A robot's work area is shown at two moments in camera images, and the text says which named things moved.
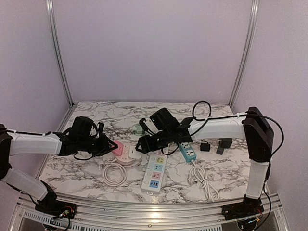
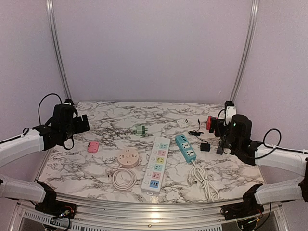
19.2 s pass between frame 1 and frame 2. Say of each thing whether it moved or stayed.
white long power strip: stayed
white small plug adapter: moved
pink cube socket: moved
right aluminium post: stayed
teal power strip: stayed
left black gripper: moved
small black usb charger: stayed
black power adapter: stayed
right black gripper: moved
